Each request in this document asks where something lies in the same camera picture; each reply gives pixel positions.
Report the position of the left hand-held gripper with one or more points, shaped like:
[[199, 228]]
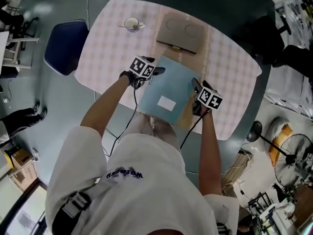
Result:
[[141, 67]]

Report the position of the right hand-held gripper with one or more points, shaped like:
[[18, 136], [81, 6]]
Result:
[[210, 98]]

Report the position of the light blue box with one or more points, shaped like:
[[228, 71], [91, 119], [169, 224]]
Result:
[[166, 82]]

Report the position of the person's right forearm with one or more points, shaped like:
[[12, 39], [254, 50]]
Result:
[[207, 143]]

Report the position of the person's left forearm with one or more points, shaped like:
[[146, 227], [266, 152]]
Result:
[[105, 106]]

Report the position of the pink checked tablecloth table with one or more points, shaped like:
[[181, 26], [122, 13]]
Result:
[[110, 57]]

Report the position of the black wristband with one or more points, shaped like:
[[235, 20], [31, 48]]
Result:
[[126, 78]]

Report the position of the brown flat box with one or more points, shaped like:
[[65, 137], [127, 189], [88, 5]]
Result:
[[181, 38]]

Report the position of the ceramic mug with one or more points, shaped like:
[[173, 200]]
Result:
[[130, 23]]

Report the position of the metal spoon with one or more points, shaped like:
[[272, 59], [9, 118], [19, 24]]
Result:
[[121, 26]]

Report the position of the person's beige trousers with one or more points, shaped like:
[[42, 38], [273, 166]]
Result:
[[161, 131]]

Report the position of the black standing fan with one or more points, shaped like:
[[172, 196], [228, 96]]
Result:
[[254, 131]]

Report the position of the black office chair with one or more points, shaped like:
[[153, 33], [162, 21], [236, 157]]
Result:
[[293, 60], [264, 38]]

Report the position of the white metal rack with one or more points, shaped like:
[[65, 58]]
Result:
[[288, 92]]

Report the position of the dark blue chair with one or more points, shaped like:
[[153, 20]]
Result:
[[63, 48]]

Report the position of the wooden slatted board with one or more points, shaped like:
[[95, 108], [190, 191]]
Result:
[[237, 172]]

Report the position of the orange and grey cushion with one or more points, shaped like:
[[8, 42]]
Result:
[[278, 141]]

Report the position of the person's white shirt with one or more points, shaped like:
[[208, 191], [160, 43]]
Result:
[[151, 192]]

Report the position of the white trestle table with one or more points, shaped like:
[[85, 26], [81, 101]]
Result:
[[14, 57]]

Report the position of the white power adapter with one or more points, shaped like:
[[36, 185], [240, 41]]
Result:
[[6, 99]]

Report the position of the large cardboard box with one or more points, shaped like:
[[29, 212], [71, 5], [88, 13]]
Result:
[[24, 177]]

